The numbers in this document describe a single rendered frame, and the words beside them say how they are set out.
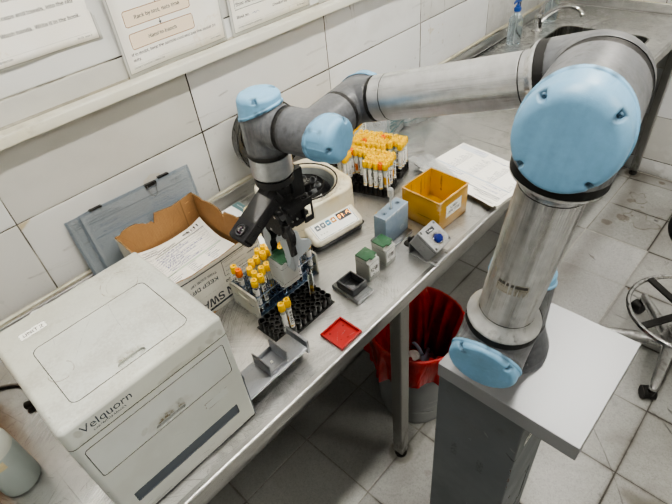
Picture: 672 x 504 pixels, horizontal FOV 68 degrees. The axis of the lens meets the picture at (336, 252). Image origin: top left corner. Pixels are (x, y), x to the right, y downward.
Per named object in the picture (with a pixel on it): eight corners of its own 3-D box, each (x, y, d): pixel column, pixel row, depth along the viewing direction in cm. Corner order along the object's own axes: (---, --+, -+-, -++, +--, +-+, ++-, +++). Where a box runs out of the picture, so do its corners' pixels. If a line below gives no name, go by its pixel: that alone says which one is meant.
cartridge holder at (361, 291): (358, 305, 121) (357, 295, 118) (332, 288, 126) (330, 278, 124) (373, 292, 124) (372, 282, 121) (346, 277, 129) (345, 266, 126)
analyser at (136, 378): (134, 526, 87) (54, 439, 67) (65, 432, 102) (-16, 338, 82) (266, 404, 103) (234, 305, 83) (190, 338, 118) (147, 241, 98)
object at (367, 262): (370, 281, 127) (368, 262, 122) (355, 273, 129) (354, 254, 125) (380, 273, 129) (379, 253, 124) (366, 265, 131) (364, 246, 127)
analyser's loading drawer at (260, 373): (237, 417, 99) (231, 403, 95) (217, 399, 102) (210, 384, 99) (310, 352, 109) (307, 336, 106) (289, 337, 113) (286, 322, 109)
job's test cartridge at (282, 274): (286, 268, 107) (281, 245, 103) (301, 278, 105) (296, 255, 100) (272, 278, 105) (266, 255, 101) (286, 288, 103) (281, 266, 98)
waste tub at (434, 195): (438, 234, 138) (440, 204, 131) (401, 215, 146) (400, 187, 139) (467, 211, 144) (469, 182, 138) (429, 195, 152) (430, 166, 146)
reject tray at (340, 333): (342, 351, 111) (341, 348, 111) (320, 336, 115) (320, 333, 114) (362, 332, 115) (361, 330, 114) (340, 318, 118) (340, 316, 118)
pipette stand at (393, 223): (391, 252, 134) (390, 222, 128) (370, 242, 138) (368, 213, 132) (412, 232, 140) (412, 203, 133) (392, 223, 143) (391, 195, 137)
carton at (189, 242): (193, 330, 120) (173, 286, 110) (132, 279, 136) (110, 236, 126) (269, 273, 132) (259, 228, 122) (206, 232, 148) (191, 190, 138)
